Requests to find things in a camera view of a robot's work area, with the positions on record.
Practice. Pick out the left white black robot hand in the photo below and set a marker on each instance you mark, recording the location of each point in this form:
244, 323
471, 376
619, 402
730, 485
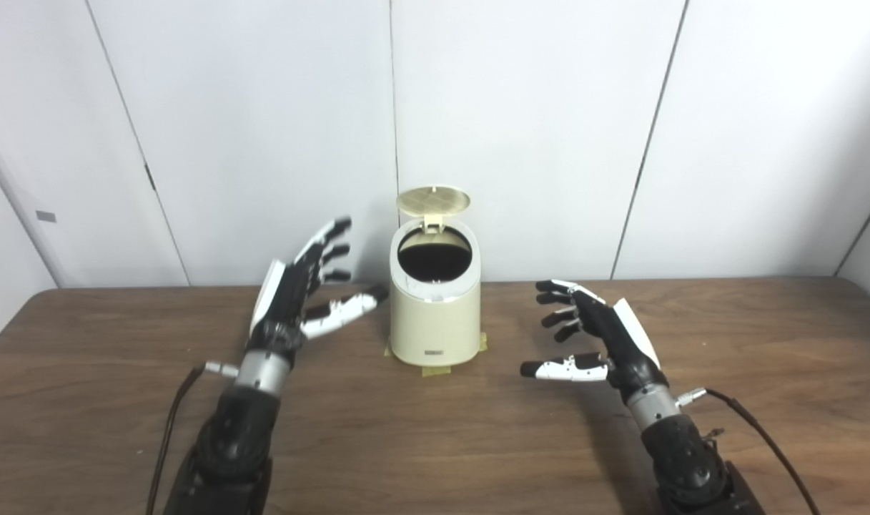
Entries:
281, 307

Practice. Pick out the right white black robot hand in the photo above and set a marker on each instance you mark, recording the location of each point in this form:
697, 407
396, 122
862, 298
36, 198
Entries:
624, 350

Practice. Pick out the cream round bin lid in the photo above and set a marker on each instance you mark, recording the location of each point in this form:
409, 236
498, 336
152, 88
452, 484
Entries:
433, 200

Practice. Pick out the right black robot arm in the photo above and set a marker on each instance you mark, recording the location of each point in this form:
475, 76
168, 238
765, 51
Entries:
681, 450

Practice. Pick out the cream-colored bin body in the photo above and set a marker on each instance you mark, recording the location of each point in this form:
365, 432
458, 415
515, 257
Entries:
434, 325

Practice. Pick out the small grey wall tag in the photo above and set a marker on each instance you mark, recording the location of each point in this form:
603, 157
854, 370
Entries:
46, 216

